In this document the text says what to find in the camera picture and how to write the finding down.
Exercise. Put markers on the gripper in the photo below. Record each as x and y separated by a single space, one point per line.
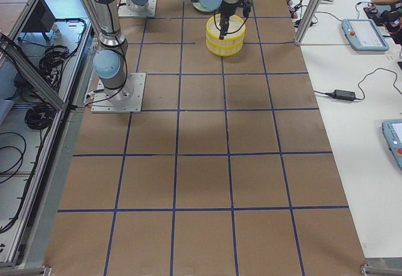
227 8

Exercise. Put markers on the green plate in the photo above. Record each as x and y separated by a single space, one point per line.
200 9

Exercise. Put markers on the black power adapter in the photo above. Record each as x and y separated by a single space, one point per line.
344 95

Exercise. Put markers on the teach pendant far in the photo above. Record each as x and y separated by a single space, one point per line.
363 35

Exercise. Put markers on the teach pendant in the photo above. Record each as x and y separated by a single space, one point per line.
363 35
392 134

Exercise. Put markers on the teach pendant near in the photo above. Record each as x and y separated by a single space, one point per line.
392 134

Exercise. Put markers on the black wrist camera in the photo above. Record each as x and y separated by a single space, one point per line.
246 8

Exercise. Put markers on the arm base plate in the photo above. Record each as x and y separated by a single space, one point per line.
127 9
129 100

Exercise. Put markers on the aluminium frame post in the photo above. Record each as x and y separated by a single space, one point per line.
306 20

